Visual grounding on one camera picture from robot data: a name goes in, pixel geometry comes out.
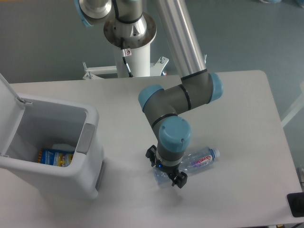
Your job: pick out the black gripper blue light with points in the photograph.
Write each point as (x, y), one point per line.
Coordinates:
(171, 169)

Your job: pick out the clear plastic water bottle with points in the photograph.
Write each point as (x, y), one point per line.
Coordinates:
(191, 164)

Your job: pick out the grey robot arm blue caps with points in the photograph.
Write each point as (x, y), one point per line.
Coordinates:
(162, 107)

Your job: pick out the white plastic trash can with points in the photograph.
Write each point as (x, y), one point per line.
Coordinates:
(29, 123)

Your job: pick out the blue snack package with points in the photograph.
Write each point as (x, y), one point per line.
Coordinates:
(55, 157)

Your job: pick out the black device at table edge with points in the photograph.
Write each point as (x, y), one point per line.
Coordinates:
(296, 204)

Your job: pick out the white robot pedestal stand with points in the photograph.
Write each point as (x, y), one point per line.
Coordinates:
(131, 42)

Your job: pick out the white frame leg at right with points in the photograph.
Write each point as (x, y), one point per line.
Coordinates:
(294, 108)

